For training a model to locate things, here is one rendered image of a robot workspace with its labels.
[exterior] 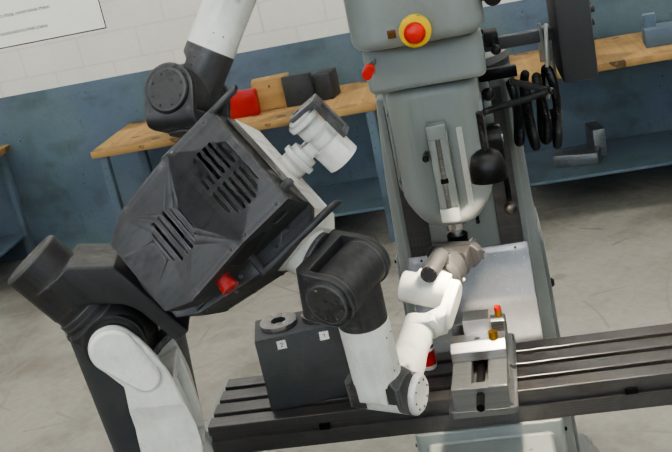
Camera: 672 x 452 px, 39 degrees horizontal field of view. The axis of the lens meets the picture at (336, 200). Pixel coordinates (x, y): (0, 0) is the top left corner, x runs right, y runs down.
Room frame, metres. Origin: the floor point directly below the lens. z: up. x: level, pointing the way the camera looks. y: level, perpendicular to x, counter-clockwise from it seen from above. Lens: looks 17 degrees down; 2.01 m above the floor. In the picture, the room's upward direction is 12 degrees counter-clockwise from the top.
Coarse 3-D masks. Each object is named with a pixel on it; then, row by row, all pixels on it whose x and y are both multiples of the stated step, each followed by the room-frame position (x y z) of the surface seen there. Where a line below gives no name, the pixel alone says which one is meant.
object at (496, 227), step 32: (384, 128) 2.38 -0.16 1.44; (512, 128) 2.32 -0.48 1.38; (384, 160) 2.43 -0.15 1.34; (512, 160) 2.32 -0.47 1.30; (512, 192) 2.32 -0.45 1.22; (416, 224) 2.37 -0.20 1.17; (480, 224) 2.34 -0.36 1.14; (512, 224) 2.32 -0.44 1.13; (416, 256) 2.37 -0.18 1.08; (544, 256) 2.38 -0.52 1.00; (544, 288) 2.34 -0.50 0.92; (544, 320) 2.33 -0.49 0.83; (576, 448) 2.36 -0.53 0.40
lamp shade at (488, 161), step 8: (480, 152) 1.75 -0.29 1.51; (488, 152) 1.74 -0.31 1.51; (496, 152) 1.74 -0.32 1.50; (472, 160) 1.75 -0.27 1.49; (480, 160) 1.73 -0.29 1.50; (488, 160) 1.73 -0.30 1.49; (496, 160) 1.73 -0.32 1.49; (504, 160) 1.75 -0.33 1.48; (472, 168) 1.74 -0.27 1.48; (480, 168) 1.73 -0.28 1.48; (488, 168) 1.72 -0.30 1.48; (496, 168) 1.72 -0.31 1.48; (504, 168) 1.73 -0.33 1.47; (472, 176) 1.74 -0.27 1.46; (480, 176) 1.73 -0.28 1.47; (488, 176) 1.72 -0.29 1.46; (496, 176) 1.72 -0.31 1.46; (504, 176) 1.73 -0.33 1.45; (480, 184) 1.73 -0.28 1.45; (488, 184) 1.72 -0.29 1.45
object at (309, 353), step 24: (288, 312) 2.09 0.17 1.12; (264, 336) 2.01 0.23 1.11; (288, 336) 1.99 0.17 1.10; (312, 336) 1.99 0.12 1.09; (336, 336) 1.99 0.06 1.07; (264, 360) 1.99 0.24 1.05; (288, 360) 1.99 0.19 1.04; (312, 360) 1.99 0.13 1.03; (336, 360) 1.99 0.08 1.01; (288, 384) 1.99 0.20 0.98; (312, 384) 1.99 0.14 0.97; (336, 384) 1.99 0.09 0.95
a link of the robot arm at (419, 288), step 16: (432, 256) 1.79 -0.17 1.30; (448, 256) 1.82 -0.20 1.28; (416, 272) 1.80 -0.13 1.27; (432, 272) 1.74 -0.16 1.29; (448, 272) 1.81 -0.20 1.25; (400, 288) 1.77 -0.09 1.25; (416, 288) 1.76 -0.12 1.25; (432, 288) 1.75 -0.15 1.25; (416, 304) 1.77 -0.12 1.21; (432, 304) 1.74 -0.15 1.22
